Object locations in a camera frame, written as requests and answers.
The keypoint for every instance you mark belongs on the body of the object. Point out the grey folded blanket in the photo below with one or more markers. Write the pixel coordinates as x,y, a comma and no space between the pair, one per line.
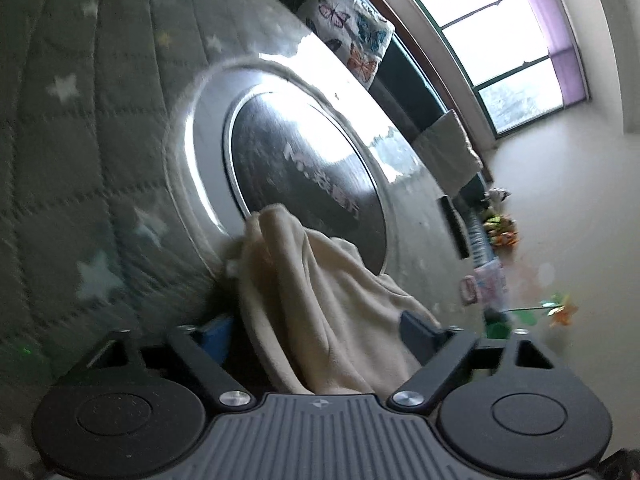
450,150

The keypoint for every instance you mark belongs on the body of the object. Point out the orange green pinwheel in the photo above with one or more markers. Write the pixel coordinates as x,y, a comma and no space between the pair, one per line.
557,309

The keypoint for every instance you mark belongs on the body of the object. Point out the black remote control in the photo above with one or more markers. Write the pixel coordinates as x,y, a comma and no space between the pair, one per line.
454,225

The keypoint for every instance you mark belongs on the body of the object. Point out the large window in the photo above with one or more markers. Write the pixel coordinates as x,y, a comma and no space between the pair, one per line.
490,35

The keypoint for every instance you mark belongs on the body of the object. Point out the purple curtain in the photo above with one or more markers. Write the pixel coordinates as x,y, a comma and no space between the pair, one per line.
552,25

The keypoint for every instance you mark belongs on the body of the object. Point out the cream garment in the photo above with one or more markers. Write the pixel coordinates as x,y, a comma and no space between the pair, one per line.
325,310

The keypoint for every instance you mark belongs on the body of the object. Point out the butterfly print pillow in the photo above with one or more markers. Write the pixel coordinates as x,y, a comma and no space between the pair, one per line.
350,25

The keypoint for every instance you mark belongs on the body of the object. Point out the colourful toy pile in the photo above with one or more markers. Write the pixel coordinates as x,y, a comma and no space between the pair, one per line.
500,222

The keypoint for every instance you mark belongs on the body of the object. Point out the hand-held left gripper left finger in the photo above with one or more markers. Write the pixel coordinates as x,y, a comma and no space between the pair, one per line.
216,336

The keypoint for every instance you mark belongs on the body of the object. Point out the plastic water bottle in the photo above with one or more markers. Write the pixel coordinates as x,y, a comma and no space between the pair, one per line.
481,242

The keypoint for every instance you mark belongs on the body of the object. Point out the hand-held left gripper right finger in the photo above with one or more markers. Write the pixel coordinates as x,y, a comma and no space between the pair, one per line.
419,334

